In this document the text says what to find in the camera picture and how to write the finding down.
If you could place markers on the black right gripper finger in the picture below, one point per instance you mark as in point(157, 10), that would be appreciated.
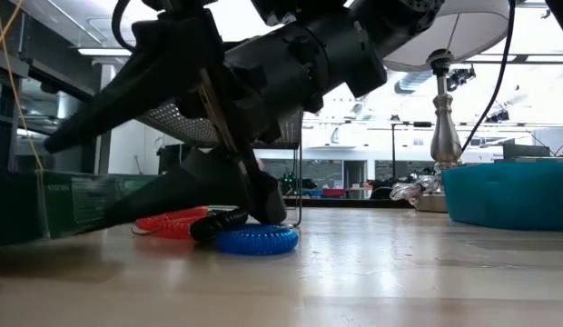
point(204, 186)
point(150, 72)

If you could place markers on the green crayon box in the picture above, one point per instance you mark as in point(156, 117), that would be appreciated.
point(81, 204)

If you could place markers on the grey perforated metal shelf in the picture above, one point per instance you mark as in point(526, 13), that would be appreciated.
point(186, 127)

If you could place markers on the white lamp shade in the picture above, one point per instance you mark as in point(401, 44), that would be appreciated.
point(467, 32)

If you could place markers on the teal plastic bin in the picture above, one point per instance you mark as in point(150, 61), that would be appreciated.
point(508, 195)

